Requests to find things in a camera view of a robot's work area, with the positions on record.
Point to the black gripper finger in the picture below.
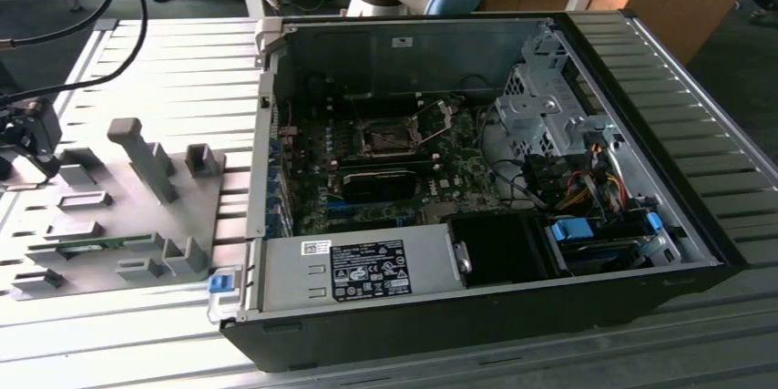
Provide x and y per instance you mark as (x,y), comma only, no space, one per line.
(43,134)
(7,134)

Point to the thin metal locking lever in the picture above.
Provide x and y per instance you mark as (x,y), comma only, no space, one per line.
(358,113)

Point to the CPU socket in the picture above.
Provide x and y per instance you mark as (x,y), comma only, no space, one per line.
(389,136)

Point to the grey parts rack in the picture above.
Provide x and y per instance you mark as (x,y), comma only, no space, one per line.
(131,220)

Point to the green RAM stick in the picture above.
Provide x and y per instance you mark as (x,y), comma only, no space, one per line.
(110,243)

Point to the blue plastic case latch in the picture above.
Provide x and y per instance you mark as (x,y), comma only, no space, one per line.
(220,284)

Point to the silver power supply unit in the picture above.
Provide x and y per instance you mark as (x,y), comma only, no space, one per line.
(291,270)

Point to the black graphics card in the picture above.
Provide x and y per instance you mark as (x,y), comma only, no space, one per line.
(377,184)

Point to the black RAM slot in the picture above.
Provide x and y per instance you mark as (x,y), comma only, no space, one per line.
(383,163)

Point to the green motherboard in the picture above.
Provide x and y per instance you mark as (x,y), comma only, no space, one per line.
(462,166)

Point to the black open PC case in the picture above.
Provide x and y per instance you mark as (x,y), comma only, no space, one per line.
(426,334)

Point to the silver metal drive cage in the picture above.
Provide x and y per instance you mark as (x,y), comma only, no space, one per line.
(529,120)

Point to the blue disk carrier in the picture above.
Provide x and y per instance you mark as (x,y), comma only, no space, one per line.
(569,227)

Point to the black hard disk drive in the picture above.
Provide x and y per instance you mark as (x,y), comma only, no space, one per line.
(598,254)

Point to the blue plastic clip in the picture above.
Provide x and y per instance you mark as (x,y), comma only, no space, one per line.
(653,222)

